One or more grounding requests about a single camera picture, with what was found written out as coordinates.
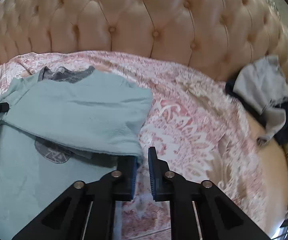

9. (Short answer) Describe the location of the light blue sweater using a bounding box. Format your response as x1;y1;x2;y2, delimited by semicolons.
0;67;153;239

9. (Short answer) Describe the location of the pink floral lace sofa cover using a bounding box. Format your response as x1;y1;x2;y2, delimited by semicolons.
0;51;267;239

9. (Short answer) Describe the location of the dark navy garment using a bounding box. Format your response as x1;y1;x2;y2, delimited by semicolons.
225;79;288;145

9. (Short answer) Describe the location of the grey garment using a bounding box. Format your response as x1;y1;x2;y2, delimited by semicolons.
233;55;288;146

